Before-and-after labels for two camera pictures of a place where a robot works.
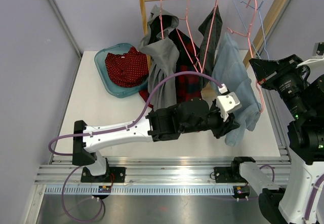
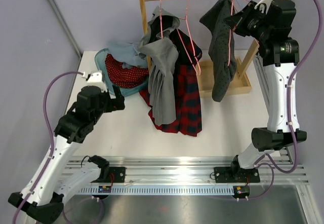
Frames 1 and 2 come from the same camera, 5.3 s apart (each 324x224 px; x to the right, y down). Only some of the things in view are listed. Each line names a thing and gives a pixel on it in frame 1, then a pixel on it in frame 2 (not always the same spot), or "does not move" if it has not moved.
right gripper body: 286,77 → 252,22
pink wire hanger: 202,68 → 233,4
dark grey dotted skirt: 210,31 → 220,49
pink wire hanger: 160,16 does not move
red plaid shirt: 188,87 does not move
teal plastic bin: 122,91 does not move
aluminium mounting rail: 58,175 does not move
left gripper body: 215,122 → 109,105
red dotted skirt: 128,70 does not move
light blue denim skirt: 230,69 → 127,54
